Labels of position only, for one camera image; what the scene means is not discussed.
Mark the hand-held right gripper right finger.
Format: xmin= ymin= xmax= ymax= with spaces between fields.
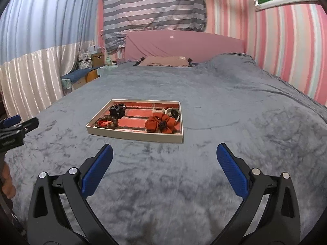
xmin=212 ymin=143 xmax=301 ymax=245

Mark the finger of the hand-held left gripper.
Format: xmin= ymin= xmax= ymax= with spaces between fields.
xmin=0 ymin=118 xmax=39 ymax=139
xmin=0 ymin=115 xmax=21 ymax=129

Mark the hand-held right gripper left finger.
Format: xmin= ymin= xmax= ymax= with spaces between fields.
xmin=27 ymin=144 xmax=114 ymax=245

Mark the beige jewelry tray red lining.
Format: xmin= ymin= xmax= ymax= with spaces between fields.
xmin=85 ymin=99 xmax=184 ymax=144

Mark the wooden bead bracelet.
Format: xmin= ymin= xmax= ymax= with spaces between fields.
xmin=94 ymin=116 xmax=120 ymax=129

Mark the black hair claw clip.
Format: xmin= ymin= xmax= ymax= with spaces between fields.
xmin=109 ymin=103 xmax=127 ymax=119

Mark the red fabric scrunchie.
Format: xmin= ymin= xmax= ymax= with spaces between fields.
xmin=145 ymin=114 xmax=179 ymax=134

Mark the white band wrist watch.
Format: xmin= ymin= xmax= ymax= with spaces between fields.
xmin=163 ymin=108 xmax=181 ymax=122

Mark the person's left hand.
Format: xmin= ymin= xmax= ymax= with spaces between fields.
xmin=0 ymin=163 xmax=16 ymax=199

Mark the grey plush blanket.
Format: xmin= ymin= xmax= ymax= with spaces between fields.
xmin=0 ymin=53 xmax=327 ymax=245

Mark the blue folded cloth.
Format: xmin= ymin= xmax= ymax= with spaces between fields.
xmin=61 ymin=69 xmax=99 ymax=82

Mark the blue and white curtain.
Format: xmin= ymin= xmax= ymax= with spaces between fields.
xmin=0 ymin=0 xmax=99 ymax=119

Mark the cardboard box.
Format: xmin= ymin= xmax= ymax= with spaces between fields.
xmin=91 ymin=52 xmax=105 ymax=67

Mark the tan pillow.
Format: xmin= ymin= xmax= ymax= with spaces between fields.
xmin=139 ymin=56 xmax=192 ymax=67

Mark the pink headboard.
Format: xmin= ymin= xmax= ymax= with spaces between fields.
xmin=124 ymin=30 xmax=246 ymax=63

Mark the grey striped duvet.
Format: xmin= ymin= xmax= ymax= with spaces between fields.
xmin=101 ymin=0 xmax=207 ymax=54

